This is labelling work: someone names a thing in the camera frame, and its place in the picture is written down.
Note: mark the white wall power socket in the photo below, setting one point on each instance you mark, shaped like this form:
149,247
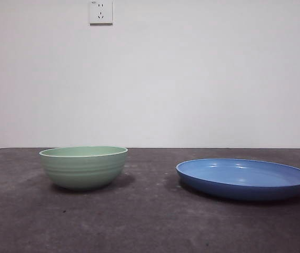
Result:
101,13

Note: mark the blue round plate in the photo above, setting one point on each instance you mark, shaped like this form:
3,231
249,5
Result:
234,174

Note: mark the green ribbed bowl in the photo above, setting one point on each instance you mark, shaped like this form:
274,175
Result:
84,171

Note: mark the dark grey table mat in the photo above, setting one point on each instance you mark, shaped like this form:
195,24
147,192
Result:
139,224

